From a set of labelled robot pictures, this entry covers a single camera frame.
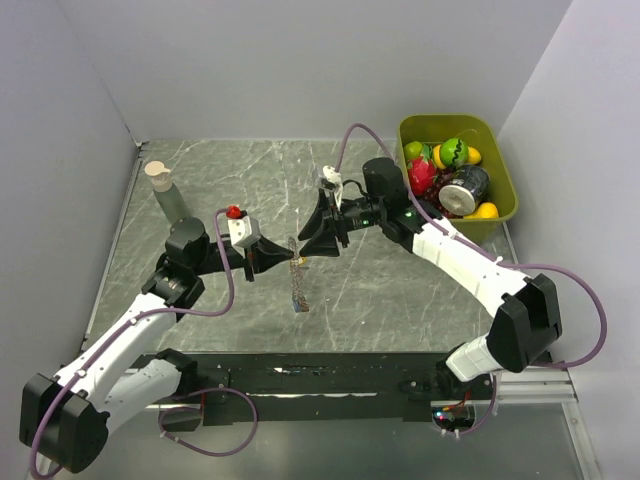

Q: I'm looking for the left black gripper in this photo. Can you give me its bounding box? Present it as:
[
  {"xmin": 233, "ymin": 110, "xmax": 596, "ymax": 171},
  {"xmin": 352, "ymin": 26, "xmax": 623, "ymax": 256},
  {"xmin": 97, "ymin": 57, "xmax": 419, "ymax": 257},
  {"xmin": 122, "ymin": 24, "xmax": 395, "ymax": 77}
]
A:
[{"xmin": 192, "ymin": 234, "xmax": 293, "ymax": 281}]

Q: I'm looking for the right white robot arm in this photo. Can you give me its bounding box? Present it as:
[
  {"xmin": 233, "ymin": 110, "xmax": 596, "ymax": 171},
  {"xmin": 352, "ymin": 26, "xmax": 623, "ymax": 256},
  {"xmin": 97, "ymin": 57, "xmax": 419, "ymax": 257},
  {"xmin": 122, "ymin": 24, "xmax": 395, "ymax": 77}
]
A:
[{"xmin": 299, "ymin": 157, "xmax": 562, "ymax": 399}]

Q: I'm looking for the yellow banana toy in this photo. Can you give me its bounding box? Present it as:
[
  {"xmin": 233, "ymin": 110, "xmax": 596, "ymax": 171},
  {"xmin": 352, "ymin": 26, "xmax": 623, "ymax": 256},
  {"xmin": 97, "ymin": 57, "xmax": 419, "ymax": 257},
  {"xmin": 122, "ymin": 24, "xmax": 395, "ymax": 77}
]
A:
[{"xmin": 464, "ymin": 202, "xmax": 500, "ymax": 220}]

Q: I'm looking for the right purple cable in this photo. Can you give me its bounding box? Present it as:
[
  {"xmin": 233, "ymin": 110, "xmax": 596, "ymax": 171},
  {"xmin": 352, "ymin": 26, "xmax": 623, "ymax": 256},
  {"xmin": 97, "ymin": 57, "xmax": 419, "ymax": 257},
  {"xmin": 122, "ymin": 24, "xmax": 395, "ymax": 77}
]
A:
[{"xmin": 334, "ymin": 122, "xmax": 609, "ymax": 442}]

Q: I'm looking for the black tin can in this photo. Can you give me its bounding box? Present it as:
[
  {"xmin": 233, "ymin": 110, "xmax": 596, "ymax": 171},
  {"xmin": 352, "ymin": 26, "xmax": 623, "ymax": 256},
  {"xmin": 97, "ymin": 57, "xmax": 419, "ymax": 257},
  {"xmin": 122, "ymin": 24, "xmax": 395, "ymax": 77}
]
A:
[{"xmin": 438, "ymin": 164, "xmax": 490, "ymax": 216}]

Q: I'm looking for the red dragon fruit toy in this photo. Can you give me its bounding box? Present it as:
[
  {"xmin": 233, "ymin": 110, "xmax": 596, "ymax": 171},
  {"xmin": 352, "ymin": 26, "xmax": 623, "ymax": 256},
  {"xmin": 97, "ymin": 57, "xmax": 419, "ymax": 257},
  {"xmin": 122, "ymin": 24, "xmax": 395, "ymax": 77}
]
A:
[{"xmin": 407, "ymin": 156, "xmax": 438, "ymax": 196}]

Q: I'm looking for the green watermelon toy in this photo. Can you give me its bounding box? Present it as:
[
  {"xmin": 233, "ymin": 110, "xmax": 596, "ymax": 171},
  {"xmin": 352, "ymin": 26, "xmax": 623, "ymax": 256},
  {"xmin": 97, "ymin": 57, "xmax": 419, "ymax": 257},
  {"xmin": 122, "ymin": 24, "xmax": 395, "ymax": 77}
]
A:
[{"xmin": 439, "ymin": 137, "xmax": 469, "ymax": 168}]

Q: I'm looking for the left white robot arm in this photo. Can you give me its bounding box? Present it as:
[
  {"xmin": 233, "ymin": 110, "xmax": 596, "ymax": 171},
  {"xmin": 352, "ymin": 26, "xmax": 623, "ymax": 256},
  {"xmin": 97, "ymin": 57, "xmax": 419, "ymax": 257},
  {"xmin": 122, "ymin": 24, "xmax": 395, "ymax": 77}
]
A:
[{"xmin": 19, "ymin": 213, "xmax": 294, "ymax": 479}]

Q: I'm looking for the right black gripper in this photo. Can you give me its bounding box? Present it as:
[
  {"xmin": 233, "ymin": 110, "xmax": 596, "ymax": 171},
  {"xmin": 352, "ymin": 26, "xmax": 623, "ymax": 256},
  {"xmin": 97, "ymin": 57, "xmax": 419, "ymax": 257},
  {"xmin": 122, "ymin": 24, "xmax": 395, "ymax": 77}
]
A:
[{"xmin": 298, "ymin": 188, "xmax": 386, "ymax": 258}]

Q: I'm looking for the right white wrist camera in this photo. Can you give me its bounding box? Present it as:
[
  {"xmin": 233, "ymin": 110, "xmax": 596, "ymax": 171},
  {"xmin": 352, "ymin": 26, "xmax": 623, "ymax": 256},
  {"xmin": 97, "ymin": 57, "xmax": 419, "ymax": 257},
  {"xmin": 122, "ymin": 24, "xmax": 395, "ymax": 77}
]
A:
[{"xmin": 318, "ymin": 165, "xmax": 344, "ymax": 210}]

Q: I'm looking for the yellow lemon toy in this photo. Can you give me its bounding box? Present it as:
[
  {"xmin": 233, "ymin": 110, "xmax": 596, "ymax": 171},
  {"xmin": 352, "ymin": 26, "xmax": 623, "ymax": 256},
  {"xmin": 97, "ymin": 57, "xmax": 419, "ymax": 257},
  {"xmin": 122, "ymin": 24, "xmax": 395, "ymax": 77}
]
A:
[{"xmin": 467, "ymin": 147, "xmax": 482, "ymax": 165}]

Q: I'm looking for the black mounting base plate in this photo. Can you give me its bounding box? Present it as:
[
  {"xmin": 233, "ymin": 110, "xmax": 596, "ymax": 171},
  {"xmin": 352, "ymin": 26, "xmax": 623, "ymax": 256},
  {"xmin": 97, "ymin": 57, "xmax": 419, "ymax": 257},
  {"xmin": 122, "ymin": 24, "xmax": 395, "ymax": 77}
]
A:
[{"xmin": 160, "ymin": 352, "xmax": 493, "ymax": 426}]

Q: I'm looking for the grey bottle with beige cap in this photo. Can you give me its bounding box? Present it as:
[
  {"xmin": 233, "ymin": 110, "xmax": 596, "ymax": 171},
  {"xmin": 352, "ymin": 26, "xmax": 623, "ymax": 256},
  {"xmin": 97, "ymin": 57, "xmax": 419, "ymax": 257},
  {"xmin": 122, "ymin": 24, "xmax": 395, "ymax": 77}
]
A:
[{"xmin": 144, "ymin": 161, "xmax": 190, "ymax": 225}]

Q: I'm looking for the green lime toy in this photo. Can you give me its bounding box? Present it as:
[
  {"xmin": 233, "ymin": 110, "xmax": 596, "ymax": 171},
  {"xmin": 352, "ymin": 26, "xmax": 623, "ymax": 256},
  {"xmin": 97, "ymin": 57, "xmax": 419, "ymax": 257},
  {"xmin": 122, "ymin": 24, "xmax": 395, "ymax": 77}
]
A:
[{"xmin": 403, "ymin": 141, "xmax": 423, "ymax": 161}]

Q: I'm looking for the dark grapes toy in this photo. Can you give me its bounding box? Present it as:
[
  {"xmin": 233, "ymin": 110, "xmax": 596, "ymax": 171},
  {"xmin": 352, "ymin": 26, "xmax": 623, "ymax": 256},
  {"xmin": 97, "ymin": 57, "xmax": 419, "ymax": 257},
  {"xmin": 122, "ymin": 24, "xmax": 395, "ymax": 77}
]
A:
[{"xmin": 418, "ymin": 170, "xmax": 458, "ymax": 219}]

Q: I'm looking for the olive green plastic bin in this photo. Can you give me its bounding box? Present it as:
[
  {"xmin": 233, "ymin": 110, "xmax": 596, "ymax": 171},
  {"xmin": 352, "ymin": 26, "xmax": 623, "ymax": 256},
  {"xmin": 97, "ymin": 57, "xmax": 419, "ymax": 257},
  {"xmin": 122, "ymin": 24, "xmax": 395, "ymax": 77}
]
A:
[{"xmin": 396, "ymin": 114, "xmax": 519, "ymax": 244}]

